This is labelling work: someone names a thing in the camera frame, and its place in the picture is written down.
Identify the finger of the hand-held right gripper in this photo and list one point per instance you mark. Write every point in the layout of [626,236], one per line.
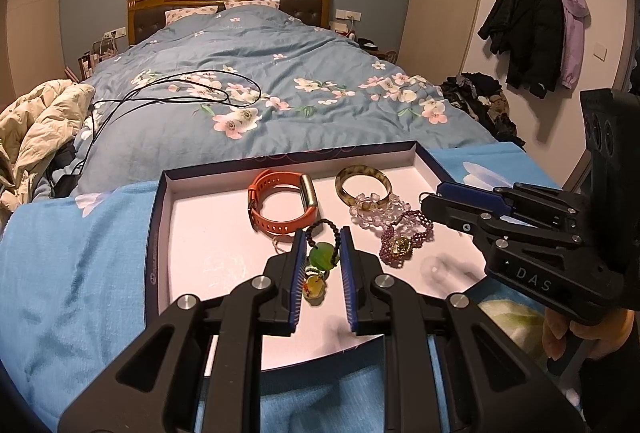
[450,213]
[470,194]

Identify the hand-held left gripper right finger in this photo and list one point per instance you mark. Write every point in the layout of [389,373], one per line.
[347,283]

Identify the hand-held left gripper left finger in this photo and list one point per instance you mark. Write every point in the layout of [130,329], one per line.
[298,278]

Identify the dark blue box tray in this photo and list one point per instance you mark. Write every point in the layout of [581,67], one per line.
[210,233]

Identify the person's right hand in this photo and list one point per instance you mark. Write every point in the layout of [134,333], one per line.
[555,333]

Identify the orange watch band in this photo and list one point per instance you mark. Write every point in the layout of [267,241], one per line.
[285,227]

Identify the tortoiseshell bangle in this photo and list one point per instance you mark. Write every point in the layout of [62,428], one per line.
[342,190]

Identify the pile of dark clothes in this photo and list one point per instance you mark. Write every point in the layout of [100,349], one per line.
[480,98]

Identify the wooden nightstand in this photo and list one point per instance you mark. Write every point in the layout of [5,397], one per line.
[385,55]

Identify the black hanging jacket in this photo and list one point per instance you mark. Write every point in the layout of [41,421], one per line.
[545,38]
[505,13]

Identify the purple hanging jacket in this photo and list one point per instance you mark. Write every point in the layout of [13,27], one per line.
[572,28]

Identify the floral blue duvet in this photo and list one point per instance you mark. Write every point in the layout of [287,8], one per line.
[300,63]

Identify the blue printed blanket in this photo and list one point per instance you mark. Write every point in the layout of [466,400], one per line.
[75,288]

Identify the dark cloth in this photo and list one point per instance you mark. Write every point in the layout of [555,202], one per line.
[67,178]

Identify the floral pillow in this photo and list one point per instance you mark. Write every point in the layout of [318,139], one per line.
[185,13]
[250,4]

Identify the beige padded jacket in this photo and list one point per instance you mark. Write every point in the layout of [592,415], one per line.
[40,123]

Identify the white light switch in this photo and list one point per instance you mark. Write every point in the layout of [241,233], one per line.
[601,51]

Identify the white wall socket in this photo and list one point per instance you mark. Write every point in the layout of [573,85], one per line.
[347,20]

